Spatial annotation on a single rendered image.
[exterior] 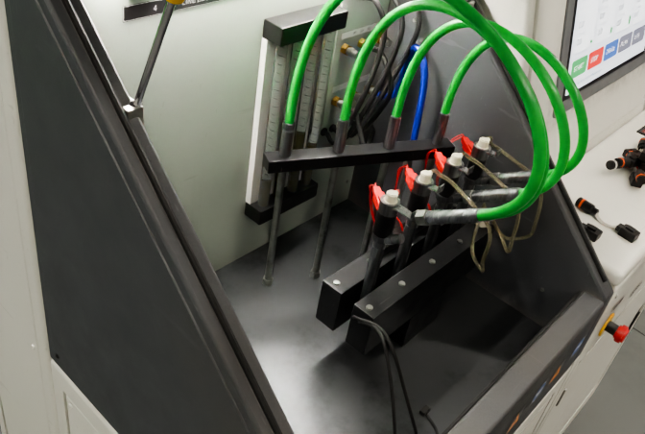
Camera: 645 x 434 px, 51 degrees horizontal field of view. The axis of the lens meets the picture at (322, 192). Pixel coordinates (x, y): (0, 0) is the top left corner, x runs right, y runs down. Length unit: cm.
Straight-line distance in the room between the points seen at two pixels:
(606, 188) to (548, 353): 47
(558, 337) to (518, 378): 12
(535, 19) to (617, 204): 42
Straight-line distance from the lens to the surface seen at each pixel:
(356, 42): 121
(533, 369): 105
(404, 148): 113
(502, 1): 117
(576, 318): 116
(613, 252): 128
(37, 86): 81
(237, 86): 103
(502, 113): 117
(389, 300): 102
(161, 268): 71
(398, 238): 94
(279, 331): 114
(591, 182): 145
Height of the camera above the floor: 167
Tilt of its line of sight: 35 degrees down
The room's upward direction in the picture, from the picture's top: 10 degrees clockwise
